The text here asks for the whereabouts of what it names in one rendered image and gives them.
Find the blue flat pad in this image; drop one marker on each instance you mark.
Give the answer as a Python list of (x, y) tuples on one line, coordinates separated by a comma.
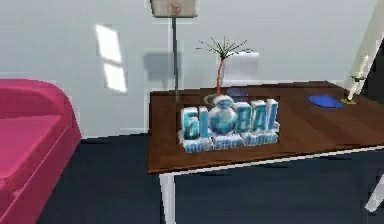
[(325, 101)]

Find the floor lamp beige shade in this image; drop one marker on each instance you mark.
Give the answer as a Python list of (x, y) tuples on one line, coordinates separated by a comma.
[(174, 20)]

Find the blue white letter sign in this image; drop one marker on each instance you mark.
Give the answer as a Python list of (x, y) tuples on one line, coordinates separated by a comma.
[(230, 124)]

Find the small palm house plant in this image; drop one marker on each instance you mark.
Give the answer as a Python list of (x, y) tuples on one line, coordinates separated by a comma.
[(221, 63)]

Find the brown wooden table white legs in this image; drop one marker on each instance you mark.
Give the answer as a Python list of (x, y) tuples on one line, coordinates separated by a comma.
[(316, 130)]

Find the pink sofa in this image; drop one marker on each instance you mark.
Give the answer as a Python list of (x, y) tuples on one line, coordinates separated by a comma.
[(30, 140)]

